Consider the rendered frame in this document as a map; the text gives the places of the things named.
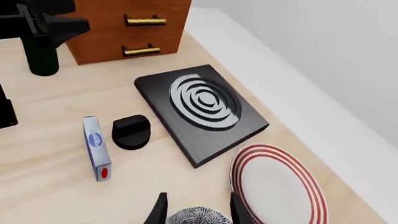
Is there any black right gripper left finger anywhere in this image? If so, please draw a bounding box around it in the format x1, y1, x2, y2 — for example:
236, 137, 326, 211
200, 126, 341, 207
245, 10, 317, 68
144, 192, 169, 224

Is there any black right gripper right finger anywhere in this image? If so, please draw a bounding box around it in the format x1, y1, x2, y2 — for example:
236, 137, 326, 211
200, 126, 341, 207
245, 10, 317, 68
229, 191, 254, 224

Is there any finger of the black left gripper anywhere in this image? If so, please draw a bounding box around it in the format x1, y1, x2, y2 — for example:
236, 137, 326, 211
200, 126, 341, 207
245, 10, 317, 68
37, 14, 91, 49

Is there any black and white patterned bowl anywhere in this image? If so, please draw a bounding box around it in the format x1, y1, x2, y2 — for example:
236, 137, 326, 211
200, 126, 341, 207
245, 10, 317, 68
167, 205, 233, 224

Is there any cream cheese box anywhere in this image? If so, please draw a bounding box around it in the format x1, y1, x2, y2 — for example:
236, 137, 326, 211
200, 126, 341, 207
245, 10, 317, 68
81, 115, 113, 183

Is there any dark green wine bottle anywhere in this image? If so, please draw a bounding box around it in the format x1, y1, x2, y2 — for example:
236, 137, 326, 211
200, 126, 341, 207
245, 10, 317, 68
21, 38, 60, 77

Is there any wooden cabinet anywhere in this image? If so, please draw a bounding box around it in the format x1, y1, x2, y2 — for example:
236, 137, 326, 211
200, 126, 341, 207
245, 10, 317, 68
57, 0, 192, 66

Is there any wooden cabinet drawer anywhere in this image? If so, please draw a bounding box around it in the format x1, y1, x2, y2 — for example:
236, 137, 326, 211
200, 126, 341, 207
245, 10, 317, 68
68, 34, 185, 66
67, 0, 192, 35

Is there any white plate with red rings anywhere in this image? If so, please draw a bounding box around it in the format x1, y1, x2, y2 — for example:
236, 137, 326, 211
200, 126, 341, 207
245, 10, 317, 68
229, 143, 329, 224

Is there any round black stove knob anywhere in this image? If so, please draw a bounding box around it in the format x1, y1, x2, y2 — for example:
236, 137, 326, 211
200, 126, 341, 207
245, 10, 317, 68
111, 114, 152, 151

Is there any flat black stove plate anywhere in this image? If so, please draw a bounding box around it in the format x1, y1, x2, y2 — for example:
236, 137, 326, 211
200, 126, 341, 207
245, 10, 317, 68
134, 63, 270, 170

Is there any brass drawer handle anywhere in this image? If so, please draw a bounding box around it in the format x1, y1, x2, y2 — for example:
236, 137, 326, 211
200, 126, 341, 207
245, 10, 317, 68
123, 14, 168, 27
121, 43, 162, 58

